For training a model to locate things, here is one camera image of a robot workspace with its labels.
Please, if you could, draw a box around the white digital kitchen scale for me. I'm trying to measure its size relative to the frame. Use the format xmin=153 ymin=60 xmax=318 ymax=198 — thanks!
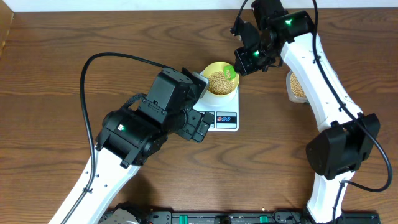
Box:
xmin=193 ymin=75 xmax=239 ymax=132

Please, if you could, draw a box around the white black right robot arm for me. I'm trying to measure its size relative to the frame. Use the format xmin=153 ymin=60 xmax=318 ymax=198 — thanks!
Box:
xmin=231 ymin=1 xmax=380 ymax=223

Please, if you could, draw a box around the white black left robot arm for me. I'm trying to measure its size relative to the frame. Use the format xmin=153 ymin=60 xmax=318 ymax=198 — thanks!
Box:
xmin=51 ymin=68 xmax=214 ymax=223

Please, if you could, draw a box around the clear container of soybeans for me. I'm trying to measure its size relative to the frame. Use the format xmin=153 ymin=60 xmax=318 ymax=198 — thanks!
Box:
xmin=286 ymin=71 xmax=309 ymax=103

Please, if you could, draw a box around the green plastic measuring scoop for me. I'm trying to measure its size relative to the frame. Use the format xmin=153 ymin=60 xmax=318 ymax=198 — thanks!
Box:
xmin=223 ymin=65 xmax=236 ymax=80

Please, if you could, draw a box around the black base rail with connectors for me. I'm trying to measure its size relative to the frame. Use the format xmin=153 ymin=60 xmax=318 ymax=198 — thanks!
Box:
xmin=99 ymin=202 xmax=382 ymax=224

